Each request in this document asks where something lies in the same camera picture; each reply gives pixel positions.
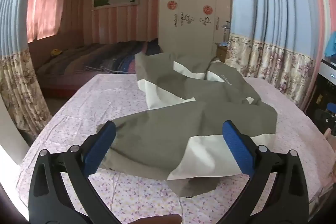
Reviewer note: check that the person's left hand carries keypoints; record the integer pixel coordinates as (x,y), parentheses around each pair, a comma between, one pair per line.
(160,220)

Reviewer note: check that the olive and white jacket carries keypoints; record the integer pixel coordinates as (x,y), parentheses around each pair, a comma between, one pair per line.
(157,129)

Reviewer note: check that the red round decal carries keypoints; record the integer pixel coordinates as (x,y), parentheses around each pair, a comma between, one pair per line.
(207,9)
(172,5)

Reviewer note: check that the pink floral table sheet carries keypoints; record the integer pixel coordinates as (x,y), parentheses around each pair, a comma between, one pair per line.
(92,108)

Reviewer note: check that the blue cloth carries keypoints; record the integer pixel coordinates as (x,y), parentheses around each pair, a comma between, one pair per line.
(331,44)

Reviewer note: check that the blue floral curtain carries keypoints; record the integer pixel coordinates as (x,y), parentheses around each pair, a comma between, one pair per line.
(273,29)
(15,77)

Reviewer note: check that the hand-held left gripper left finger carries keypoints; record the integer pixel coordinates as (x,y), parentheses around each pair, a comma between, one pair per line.
(101,144)

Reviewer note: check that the white wardrobe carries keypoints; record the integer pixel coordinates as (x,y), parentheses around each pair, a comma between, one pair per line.
(189,35)

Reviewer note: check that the small wooden nightstand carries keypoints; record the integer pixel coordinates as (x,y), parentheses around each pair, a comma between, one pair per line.
(221,52)

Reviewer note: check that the pink window curtain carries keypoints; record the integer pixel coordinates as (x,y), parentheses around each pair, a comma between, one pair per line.
(44,6)

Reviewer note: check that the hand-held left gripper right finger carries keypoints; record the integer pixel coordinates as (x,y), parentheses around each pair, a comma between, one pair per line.
(237,145)

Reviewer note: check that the yellow toy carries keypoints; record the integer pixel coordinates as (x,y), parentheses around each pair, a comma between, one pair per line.
(55,52)

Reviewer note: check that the bed with striped blanket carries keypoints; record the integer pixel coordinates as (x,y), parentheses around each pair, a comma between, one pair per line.
(78,61)

